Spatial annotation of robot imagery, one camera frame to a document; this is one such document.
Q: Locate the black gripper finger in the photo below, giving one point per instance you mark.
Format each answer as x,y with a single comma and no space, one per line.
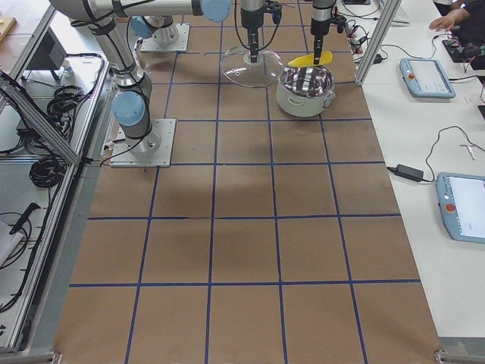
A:
253,39
318,48

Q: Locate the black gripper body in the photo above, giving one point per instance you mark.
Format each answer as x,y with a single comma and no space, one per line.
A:
250,23
318,23

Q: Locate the yellow corn cob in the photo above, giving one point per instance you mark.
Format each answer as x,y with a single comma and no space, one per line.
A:
308,60

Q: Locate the glass pot lid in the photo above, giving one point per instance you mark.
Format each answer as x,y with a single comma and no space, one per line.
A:
237,67

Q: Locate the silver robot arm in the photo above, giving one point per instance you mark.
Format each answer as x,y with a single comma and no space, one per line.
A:
130,106
322,17

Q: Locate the pale green cooking pot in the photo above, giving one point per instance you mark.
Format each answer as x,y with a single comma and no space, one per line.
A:
305,91

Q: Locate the person's hand on table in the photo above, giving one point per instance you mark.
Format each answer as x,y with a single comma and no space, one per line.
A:
452,19

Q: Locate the blue teach pendant tablet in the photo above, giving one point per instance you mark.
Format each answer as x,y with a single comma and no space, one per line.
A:
426,79

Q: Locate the black power adapter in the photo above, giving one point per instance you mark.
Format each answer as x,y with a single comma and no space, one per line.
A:
409,173

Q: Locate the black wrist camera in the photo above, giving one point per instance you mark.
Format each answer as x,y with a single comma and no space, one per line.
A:
340,22
273,8

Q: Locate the aluminium frame post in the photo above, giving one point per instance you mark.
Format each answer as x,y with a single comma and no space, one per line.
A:
380,31

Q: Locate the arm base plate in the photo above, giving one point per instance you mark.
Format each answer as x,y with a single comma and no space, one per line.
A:
167,40
155,150

